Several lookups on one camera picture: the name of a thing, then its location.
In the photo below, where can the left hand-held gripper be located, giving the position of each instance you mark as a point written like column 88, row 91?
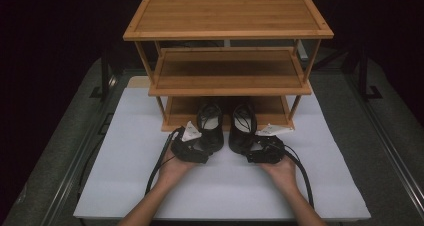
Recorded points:
column 188, row 149

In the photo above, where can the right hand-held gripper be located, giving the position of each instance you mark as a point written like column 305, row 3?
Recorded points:
column 266, row 152

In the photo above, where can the black leather shoe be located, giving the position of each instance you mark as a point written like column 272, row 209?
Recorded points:
column 210, row 137
column 241, row 137

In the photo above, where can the wooden three-tier shoe rack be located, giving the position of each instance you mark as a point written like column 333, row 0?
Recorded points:
column 226, row 17

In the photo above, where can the person's left hand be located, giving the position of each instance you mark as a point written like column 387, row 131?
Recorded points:
column 173, row 171

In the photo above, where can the person's right hand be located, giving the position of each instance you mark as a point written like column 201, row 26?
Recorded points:
column 281, row 174

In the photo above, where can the black metal stand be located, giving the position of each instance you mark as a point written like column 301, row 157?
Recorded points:
column 105, row 76
column 365, row 76

